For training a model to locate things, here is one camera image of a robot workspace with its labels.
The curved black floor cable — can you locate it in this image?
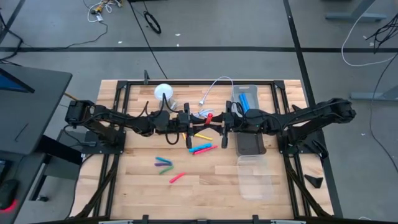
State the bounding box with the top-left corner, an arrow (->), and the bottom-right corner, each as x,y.
63,20 -> 109,50

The black cable tangle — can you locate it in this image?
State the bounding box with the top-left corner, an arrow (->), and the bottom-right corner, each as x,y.
365,14 -> 398,54

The black aluminium rig frame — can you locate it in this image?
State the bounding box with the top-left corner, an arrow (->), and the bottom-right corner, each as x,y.
70,79 -> 335,220

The pink short highlighter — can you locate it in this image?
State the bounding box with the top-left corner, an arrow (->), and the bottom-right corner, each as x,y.
169,172 -> 187,184

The clear plastic bin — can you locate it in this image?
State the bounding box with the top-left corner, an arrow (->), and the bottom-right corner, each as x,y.
236,154 -> 274,202

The dark smoky plastic bin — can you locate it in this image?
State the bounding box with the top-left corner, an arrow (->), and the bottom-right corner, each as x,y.
235,132 -> 267,157

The computer monitor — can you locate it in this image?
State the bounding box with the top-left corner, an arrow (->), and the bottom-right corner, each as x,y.
0,67 -> 35,94

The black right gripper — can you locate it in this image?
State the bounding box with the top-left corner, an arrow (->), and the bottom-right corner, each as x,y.
207,100 -> 252,149

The grey desk leg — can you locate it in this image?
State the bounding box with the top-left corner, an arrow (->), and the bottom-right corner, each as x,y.
350,85 -> 398,102
325,0 -> 388,23

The black glowing computer mouse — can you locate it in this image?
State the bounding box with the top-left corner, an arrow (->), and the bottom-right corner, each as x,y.
0,179 -> 20,215

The black coiled floor cable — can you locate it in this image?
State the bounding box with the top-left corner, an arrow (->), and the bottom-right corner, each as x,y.
143,11 -> 162,35

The light blue short highlighter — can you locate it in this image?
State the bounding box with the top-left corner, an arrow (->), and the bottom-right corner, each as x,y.
155,156 -> 174,166

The black office desk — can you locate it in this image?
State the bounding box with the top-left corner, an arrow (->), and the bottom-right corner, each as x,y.
0,63 -> 83,224

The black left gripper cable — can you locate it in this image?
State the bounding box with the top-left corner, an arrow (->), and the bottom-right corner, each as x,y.
164,130 -> 182,146

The teal Sharpie highlighter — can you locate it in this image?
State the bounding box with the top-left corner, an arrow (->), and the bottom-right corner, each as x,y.
188,142 -> 213,154

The spare black gripper finger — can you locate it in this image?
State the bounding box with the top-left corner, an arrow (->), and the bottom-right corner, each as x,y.
303,174 -> 325,189
291,104 -> 307,116

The long black floor cable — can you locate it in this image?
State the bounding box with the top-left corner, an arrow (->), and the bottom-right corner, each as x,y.
128,0 -> 169,80

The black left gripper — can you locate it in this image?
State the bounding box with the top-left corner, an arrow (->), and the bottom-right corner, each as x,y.
169,102 -> 209,149

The white lamp cable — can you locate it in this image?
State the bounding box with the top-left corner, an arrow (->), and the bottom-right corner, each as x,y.
183,76 -> 234,124

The white floor cable bundle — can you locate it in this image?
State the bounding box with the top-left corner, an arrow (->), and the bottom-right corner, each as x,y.
82,0 -> 123,24

